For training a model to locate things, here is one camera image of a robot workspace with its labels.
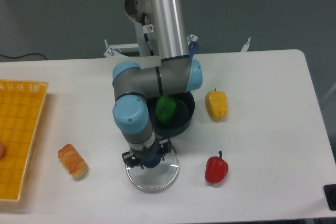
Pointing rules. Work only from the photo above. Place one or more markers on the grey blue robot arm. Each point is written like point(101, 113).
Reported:
point(133, 85)

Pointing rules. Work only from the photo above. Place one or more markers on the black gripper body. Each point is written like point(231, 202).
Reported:
point(147, 155)

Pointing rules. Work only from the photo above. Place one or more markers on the yellow wicker basket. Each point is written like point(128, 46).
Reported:
point(22, 103)

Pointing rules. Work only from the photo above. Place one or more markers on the pink item in basket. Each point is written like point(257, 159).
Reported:
point(2, 149)

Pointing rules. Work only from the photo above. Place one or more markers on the white bracket right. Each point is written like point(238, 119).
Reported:
point(246, 45)

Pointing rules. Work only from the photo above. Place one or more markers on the black device table edge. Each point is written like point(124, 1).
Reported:
point(329, 191)

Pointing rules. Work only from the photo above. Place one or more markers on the yellow bell pepper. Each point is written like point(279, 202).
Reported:
point(216, 104)

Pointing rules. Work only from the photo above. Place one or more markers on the toy bread roll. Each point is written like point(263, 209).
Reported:
point(72, 161)

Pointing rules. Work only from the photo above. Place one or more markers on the red bell pepper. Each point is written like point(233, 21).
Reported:
point(216, 169)

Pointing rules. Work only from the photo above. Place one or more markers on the green bell pepper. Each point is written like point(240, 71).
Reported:
point(165, 110)

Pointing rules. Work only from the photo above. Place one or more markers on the dark pot blue handle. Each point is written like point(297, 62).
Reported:
point(181, 113)

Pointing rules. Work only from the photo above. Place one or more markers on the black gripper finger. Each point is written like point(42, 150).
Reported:
point(131, 160)
point(164, 147)

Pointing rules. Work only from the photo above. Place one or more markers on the glass pot lid blue knob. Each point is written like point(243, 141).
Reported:
point(158, 178)

